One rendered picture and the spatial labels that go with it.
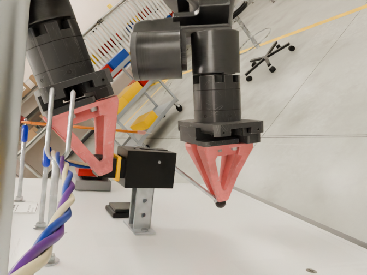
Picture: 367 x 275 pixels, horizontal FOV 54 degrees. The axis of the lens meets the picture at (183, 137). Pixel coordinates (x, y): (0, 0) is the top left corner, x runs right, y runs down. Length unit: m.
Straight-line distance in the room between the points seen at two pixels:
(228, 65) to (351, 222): 1.43
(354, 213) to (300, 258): 1.41
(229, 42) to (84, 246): 0.26
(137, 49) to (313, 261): 0.29
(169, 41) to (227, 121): 0.11
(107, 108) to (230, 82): 0.15
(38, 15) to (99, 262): 0.22
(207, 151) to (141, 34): 0.16
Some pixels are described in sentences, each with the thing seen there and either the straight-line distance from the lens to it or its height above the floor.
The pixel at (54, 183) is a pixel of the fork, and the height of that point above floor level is 1.18.
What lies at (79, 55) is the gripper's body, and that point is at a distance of 0.36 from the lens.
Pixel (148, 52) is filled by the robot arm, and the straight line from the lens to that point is 0.41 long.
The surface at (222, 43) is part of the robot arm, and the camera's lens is 0.41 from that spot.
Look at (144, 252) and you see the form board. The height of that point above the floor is 1.07.
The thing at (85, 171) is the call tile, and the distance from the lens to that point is 0.58.
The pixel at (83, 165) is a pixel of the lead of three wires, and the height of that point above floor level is 1.16.
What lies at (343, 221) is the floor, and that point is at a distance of 1.79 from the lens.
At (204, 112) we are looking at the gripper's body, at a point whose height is 1.10.
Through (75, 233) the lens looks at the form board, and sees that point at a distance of 0.39.
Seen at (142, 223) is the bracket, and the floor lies 1.07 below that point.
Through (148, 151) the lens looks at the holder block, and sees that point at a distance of 0.38.
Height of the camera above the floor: 1.23
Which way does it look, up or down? 19 degrees down
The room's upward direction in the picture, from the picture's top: 42 degrees counter-clockwise
